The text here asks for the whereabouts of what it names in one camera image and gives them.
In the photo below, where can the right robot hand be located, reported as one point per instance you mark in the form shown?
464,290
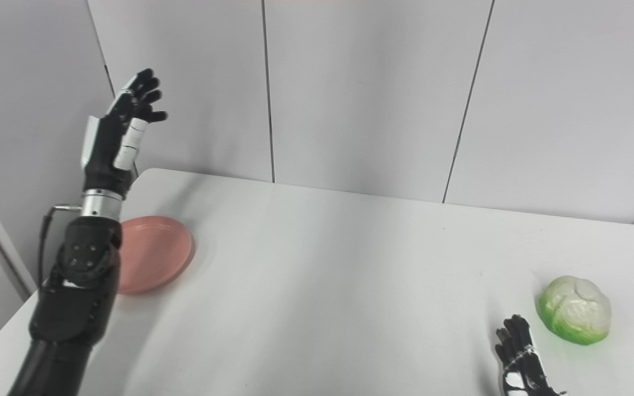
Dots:
522,363

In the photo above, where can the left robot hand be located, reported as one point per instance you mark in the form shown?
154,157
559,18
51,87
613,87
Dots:
114,140

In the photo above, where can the green white cabbage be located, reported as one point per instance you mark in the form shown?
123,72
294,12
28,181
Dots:
575,309

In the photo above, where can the pink round plate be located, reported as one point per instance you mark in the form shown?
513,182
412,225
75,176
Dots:
154,254

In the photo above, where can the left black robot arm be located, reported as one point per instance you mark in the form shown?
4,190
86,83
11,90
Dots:
72,297

